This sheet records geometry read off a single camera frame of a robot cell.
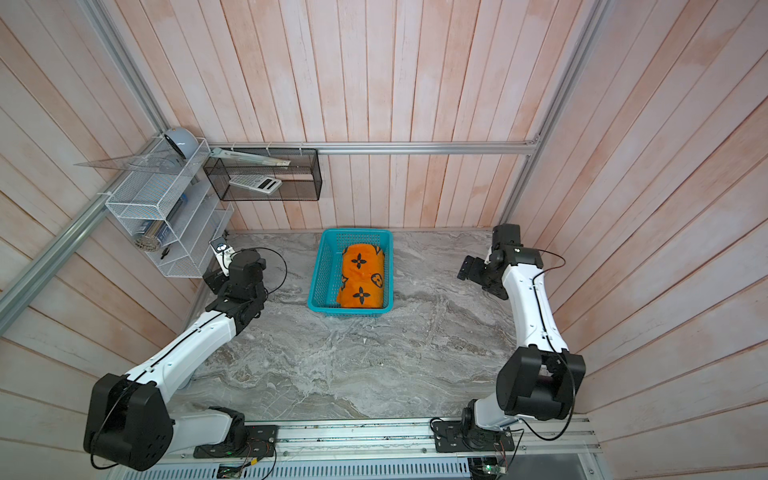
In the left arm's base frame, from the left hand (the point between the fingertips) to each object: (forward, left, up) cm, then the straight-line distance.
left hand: (232, 261), depth 81 cm
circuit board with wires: (-45, -67, -23) cm, 84 cm away
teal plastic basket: (+9, -23, -22) cm, 33 cm away
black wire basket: (+40, -12, -2) cm, 42 cm away
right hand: (-1, -68, -5) cm, 68 cm away
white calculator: (+31, -1, +3) cm, 31 cm away
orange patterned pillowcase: (+2, -35, -14) cm, 38 cm away
